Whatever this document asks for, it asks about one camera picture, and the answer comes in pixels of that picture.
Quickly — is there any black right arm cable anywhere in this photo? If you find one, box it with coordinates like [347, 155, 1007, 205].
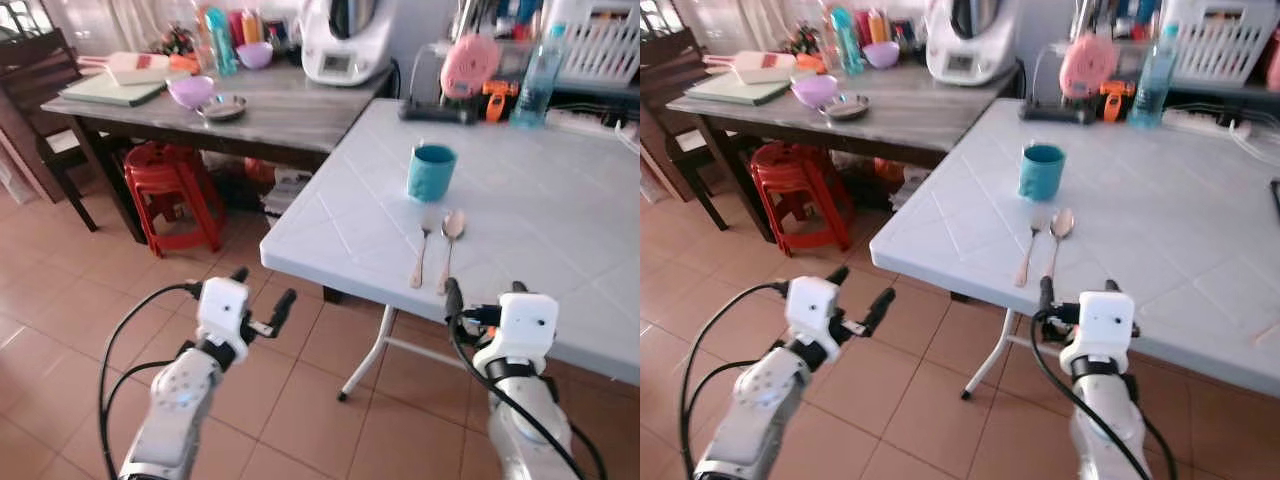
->
[1030, 306, 1181, 480]
[446, 308, 610, 480]

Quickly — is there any white plastic basket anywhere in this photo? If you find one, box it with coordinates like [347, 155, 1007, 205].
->
[1160, 0, 1280, 87]
[540, 0, 641, 90]

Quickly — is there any white power strip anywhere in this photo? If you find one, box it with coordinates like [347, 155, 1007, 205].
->
[545, 108, 641, 139]
[1160, 108, 1253, 138]

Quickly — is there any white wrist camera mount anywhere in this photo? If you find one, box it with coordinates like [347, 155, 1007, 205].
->
[784, 275, 840, 348]
[196, 277, 252, 353]
[1059, 291, 1140, 377]
[472, 293, 559, 377]

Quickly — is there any utensil rack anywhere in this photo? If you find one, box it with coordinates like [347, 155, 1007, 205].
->
[1070, 0, 1166, 51]
[450, 0, 546, 51]

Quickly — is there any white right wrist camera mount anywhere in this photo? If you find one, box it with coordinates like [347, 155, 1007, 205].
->
[472, 293, 559, 377]
[1059, 291, 1140, 377]

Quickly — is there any white cable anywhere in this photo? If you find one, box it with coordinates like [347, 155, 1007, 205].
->
[407, 41, 450, 102]
[1029, 41, 1067, 102]

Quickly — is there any orange black gadget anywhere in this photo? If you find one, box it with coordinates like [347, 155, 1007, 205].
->
[481, 80, 522, 124]
[1099, 80, 1138, 124]

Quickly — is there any clear plastic water bottle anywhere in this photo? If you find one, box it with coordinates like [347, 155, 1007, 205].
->
[509, 24, 570, 130]
[1127, 22, 1182, 129]

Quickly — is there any grey wooden side table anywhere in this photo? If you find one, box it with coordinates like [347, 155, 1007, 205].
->
[40, 60, 397, 247]
[665, 60, 1023, 243]

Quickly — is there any pink round gadget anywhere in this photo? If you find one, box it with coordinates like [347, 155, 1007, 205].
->
[1058, 33, 1120, 100]
[440, 33, 502, 101]

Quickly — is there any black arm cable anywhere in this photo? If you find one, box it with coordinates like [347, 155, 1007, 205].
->
[1030, 306, 1181, 480]
[97, 282, 204, 480]
[446, 308, 610, 480]
[678, 281, 791, 480]

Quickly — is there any white folding table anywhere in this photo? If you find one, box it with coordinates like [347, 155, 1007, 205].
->
[259, 97, 641, 403]
[868, 97, 1280, 402]

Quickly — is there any white kitchen appliance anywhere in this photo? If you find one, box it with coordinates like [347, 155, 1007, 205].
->
[300, 0, 397, 88]
[925, 0, 1022, 88]

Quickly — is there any black power strip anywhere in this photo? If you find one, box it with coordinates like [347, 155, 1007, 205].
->
[398, 97, 479, 126]
[1019, 99, 1097, 126]

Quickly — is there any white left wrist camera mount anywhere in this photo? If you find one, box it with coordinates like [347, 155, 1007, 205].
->
[784, 275, 840, 348]
[196, 277, 252, 353]

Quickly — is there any shallow metal dish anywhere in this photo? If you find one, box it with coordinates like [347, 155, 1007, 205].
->
[195, 95, 250, 124]
[821, 94, 872, 123]

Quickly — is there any teal cup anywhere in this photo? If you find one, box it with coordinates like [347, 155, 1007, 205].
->
[407, 143, 458, 204]
[1018, 143, 1067, 203]

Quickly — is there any metal fork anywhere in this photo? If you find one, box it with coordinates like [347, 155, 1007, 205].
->
[1015, 213, 1045, 289]
[409, 215, 434, 291]

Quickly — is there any metal spoon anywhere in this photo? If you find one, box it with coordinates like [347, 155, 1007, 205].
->
[1045, 207, 1076, 283]
[436, 209, 467, 297]

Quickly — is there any teal drinking bottle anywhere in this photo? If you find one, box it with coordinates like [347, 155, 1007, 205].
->
[830, 6, 864, 77]
[205, 8, 239, 78]

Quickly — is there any large purple bowl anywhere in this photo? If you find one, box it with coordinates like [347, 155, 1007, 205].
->
[790, 75, 840, 109]
[167, 76, 217, 110]

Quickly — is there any green cutting board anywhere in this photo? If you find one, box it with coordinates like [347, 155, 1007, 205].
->
[58, 72, 170, 109]
[684, 72, 794, 107]

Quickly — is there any dark wooden chair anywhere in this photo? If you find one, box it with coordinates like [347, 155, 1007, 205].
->
[640, 28, 732, 232]
[0, 28, 102, 234]

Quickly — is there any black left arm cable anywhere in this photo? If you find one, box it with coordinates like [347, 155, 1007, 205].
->
[97, 282, 204, 480]
[678, 281, 791, 480]

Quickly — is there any red plastic stool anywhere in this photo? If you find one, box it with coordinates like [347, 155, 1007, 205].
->
[124, 141, 227, 259]
[749, 141, 857, 257]

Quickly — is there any white box with red label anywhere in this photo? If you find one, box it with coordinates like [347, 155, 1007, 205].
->
[732, 52, 799, 87]
[104, 52, 172, 87]

